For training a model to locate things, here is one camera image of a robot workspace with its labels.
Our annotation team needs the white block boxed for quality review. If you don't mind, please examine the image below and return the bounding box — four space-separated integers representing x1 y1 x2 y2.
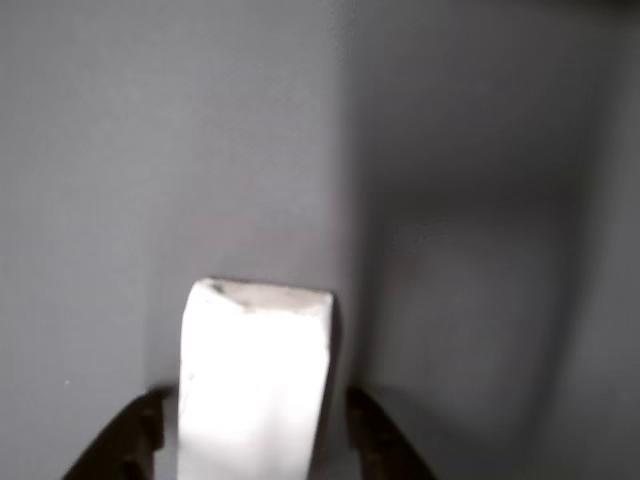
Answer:
176 276 336 480

